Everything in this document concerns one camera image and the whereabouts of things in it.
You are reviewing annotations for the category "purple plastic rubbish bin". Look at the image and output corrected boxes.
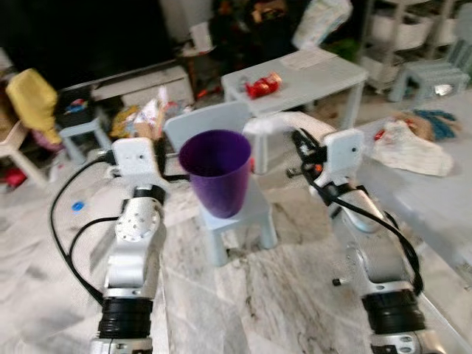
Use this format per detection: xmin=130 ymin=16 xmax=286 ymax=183
xmin=178 ymin=130 xmax=253 ymax=220

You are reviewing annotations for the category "colourful snack bag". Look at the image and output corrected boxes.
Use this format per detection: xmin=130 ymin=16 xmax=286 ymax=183
xmin=110 ymin=86 xmax=167 ymax=142

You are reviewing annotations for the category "small pale blue plastic chair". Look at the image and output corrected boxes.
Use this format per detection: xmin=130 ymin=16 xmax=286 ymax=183
xmin=163 ymin=100 xmax=280 ymax=268
xmin=389 ymin=4 xmax=472 ymax=103

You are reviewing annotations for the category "small white plastic table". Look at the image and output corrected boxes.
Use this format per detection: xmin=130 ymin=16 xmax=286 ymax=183
xmin=221 ymin=49 xmax=369 ymax=176

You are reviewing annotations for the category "red toy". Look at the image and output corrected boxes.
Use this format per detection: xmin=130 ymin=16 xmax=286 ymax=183
xmin=244 ymin=72 xmax=284 ymax=100

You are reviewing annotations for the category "white television stand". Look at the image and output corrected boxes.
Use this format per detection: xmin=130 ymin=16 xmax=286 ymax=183
xmin=80 ymin=62 xmax=195 ymax=105

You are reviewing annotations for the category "printed paper sheet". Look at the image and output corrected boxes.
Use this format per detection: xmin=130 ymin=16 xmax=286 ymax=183
xmin=282 ymin=47 xmax=337 ymax=72

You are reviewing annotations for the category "pale blue plastic stool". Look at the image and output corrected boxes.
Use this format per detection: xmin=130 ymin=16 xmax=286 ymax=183
xmin=57 ymin=111 xmax=112 ymax=165

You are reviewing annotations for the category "crumpled white paper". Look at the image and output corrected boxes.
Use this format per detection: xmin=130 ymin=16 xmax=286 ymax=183
xmin=370 ymin=119 xmax=455 ymax=177

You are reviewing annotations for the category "black box with toys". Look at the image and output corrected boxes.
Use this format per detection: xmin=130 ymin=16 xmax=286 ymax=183
xmin=55 ymin=86 xmax=94 ymax=127

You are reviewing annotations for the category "white printed diaper pack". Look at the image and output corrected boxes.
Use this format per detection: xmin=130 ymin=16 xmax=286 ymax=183
xmin=292 ymin=0 xmax=354 ymax=49

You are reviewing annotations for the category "colourful blue red wrapper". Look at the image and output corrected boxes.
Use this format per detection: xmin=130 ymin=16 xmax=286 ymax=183
xmin=390 ymin=108 xmax=459 ymax=142

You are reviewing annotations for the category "large white plastic table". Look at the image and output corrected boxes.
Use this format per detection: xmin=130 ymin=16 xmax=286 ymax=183
xmin=354 ymin=91 xmax=472 ymax=282

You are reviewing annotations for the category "yellow cloth bag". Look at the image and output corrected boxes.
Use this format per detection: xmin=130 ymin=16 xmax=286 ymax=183
xmin=5 ymin=68 xmax=60 ymax=145

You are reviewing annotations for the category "grey tiered storage trolley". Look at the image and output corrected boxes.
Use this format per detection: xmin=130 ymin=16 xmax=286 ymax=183
xmin=362 ymin=0 xmax=444 ymax=84
xmin=431 ymin=0 xmax=472 ymax=46

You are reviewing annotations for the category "black television screen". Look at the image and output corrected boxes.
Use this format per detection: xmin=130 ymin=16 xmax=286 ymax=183
xmin=0 ymin=0 xmax=176 ymax=93

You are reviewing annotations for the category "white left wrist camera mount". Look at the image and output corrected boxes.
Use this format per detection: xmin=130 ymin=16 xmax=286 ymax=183
xmin=110 ymin=136 xmax=162 ymax=190

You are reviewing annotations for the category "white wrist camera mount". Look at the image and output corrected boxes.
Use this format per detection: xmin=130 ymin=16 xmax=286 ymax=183
xmin=324 ymin=128 xmax=368 ymax=186
xmin=110 ymin=136 xmax=162 ymax=190

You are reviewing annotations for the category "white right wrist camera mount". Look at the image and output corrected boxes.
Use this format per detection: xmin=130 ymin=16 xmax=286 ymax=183
xmin=324 ymin=128 xmax=368 ymax=186

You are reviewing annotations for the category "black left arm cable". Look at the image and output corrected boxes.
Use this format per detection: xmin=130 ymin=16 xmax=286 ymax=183
xmin=49 ymin=151 xmax=122 ymax=307

